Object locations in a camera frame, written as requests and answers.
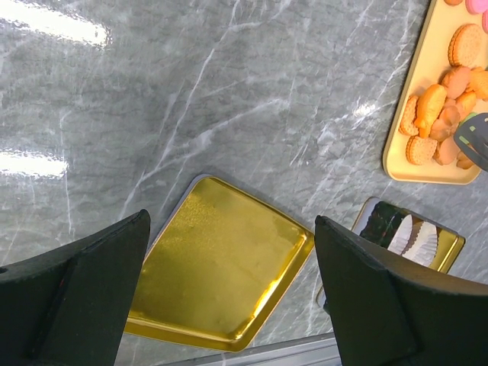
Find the gold tin lid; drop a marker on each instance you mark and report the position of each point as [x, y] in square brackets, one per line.
[218, 268]

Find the metal serving tongs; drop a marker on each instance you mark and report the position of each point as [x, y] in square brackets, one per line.
[471, 138]

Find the round biscuit sandwich cookie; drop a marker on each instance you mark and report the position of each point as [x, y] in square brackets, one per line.
[465, 45]
[419, 150]
[407, 122]

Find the pink macaron cookie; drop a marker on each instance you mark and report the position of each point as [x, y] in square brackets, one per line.
[476, 6]

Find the black gold cookie tin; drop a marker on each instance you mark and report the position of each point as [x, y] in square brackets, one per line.
[378, 221]

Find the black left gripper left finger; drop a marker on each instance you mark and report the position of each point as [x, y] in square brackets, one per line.
[69, 306]

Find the white paper cup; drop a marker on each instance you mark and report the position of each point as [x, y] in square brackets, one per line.
[400, 240]
[423, 244]

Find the orange fish cookie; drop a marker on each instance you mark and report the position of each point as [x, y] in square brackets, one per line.
[429, 107]

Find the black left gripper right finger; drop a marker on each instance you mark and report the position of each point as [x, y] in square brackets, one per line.
[388, 310]

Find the yellow cookie tray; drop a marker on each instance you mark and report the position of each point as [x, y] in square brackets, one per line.
[445, 86]

